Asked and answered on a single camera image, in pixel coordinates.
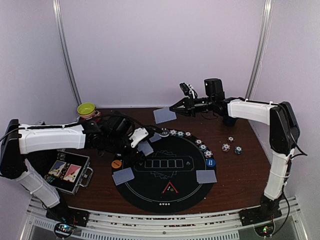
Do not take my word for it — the clear round dealer button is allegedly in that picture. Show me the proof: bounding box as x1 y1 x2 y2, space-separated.
158 128 170 138

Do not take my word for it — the blue white poker chip stack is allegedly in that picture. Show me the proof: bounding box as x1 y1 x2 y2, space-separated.
221 143 231 153

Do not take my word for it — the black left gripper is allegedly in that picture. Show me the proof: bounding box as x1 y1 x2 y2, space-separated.
105 133 148 167

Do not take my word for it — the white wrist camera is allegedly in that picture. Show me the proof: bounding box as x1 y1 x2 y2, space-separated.
129 127 149 148
179 82 198 99

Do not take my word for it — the blue card box in case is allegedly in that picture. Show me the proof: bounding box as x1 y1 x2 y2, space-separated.
48 160 66 178

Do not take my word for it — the blue round blind button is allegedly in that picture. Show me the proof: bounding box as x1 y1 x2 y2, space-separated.
205 158 216 168

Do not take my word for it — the red black triangle marker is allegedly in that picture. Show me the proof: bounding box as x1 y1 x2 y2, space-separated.
162 181 179 194

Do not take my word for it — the aluminium poker case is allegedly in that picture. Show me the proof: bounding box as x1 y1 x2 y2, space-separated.
41 150 94 195

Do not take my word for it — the aluminium front rail frame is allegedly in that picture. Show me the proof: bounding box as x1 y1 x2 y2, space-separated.
18 196 308 240

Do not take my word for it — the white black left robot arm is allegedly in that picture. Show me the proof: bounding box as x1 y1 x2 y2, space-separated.
0 111 170 222

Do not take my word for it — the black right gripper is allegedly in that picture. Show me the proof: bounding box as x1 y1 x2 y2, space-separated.
169 93 214 118

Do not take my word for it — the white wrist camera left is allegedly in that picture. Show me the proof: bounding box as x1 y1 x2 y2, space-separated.
129 127 149 148

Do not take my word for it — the red card box in case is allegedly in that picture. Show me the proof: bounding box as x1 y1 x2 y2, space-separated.
63 164 82 183

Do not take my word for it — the blue playing card deck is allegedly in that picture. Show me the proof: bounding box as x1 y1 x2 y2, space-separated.
137 141 154 156

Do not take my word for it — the green bowl on red saucer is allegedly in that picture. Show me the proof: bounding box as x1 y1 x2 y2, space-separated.
77 102 101 120

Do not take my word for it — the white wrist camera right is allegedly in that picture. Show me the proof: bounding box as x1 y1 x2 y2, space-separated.
179 82 198 99

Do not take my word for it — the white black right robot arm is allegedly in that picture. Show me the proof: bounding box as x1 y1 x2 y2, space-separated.
180 78 300 221

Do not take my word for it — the dark blue enamel mug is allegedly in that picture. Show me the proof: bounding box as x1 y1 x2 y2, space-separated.
222 116 237 127

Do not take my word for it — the orange round blind button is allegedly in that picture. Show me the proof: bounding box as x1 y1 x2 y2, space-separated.
111 159 123 169

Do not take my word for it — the blue card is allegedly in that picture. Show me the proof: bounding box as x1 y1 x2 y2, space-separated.
196 170 217 184
112 167 135 186
153 107 177 124
149 133 162 143

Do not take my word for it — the green poker chip stack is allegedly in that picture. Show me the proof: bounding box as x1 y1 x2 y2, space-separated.
234 146 243 155

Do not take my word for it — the round black poker mat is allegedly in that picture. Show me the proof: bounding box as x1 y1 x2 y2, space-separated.
111 134 217 214

